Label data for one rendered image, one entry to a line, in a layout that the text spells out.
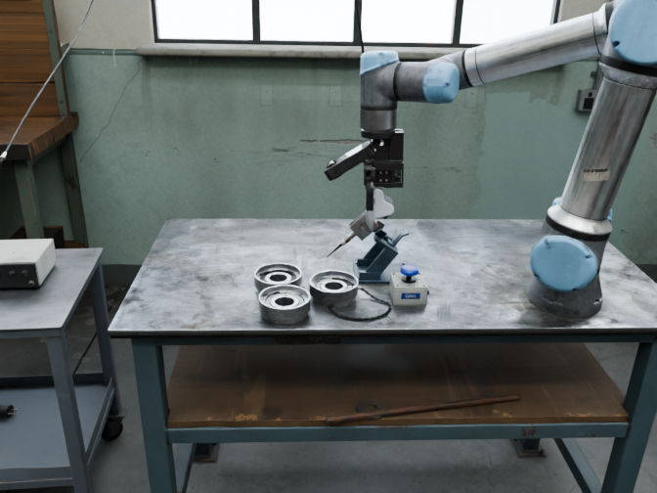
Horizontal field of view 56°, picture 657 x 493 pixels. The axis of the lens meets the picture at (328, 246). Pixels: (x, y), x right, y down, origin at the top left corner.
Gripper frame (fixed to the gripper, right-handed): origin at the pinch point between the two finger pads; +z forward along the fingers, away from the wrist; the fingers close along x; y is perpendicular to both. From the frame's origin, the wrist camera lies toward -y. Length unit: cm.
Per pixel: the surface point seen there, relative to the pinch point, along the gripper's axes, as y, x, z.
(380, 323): 2.3, -16.4, 16.0
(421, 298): 11.2, -8.8, 14.2
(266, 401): -23.2, -9.5, 39.6
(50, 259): -85, 24, 18
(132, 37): -97, 146, -34
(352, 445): -4, 43, 93
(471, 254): 26.4, 18.9, 15.2
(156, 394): -44, -19, 31
